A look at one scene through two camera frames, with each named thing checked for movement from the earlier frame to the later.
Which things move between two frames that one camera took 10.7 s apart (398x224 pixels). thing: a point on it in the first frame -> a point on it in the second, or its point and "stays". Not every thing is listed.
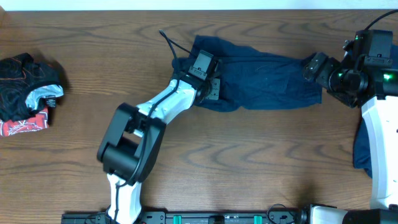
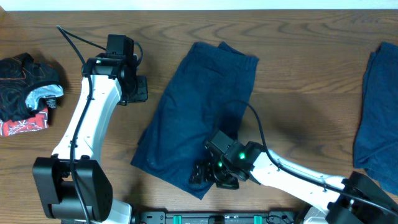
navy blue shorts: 253,78 -> 211,90
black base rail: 194,217 stays
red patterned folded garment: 40,121 stays
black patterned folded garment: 27,86 stays
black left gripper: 213,89 -> 140,89
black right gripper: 329,64 -> 208,164
